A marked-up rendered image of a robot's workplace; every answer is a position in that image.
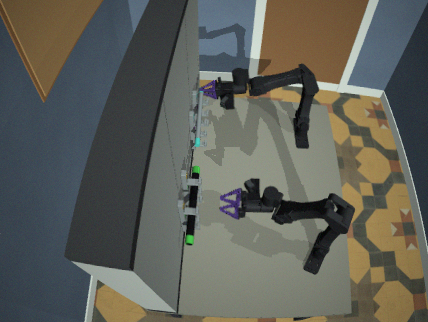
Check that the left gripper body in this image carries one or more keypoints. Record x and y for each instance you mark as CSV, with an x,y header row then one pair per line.
x,y
249,206

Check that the grey metal bar with teal end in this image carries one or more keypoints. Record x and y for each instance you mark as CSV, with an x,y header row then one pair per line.
x,y
199,118

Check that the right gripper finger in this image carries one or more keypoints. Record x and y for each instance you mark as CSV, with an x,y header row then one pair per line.
x,y
210,95
209,90

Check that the black bar with green end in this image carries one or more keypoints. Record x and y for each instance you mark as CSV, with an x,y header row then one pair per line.
x,y
189,239

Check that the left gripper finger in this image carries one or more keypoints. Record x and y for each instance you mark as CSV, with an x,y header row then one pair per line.
x,y
237,202
222,209

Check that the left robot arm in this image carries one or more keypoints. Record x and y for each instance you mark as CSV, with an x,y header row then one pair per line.
x,y
339,221

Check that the light grey panel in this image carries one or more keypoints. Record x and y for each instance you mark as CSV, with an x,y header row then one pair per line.
x,y
120,231

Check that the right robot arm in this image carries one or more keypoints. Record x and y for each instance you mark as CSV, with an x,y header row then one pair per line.
x,y
262,84

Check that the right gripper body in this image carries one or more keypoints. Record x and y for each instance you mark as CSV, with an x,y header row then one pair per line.
x,y
218,87

